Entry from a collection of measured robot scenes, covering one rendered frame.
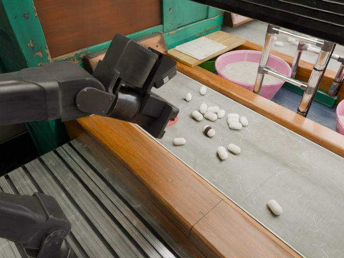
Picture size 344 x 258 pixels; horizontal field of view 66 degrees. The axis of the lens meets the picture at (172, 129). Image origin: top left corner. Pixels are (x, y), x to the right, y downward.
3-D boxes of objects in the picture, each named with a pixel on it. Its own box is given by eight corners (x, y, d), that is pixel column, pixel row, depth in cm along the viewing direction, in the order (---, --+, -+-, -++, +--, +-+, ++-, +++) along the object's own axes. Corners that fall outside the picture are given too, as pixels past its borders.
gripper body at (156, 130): (145, 88, 54) (118, 77, 48) (179, 109, 49) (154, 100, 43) (130, 115, 55) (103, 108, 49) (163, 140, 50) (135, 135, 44)
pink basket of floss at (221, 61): (292, 111, 91) (300, 87, 85) (213, 106, 93) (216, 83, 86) (276, 72, 111) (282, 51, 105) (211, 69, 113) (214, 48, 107)
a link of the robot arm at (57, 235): (43, 193, 50) (11, 210, 47) (62, 226, 45) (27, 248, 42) (52, 212, 54) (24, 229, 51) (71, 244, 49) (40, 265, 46)
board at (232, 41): (191, 67, 95) (191, 64, 95) (164, 54, 104) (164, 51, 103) (246, 42, 112) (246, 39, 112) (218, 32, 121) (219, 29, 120)
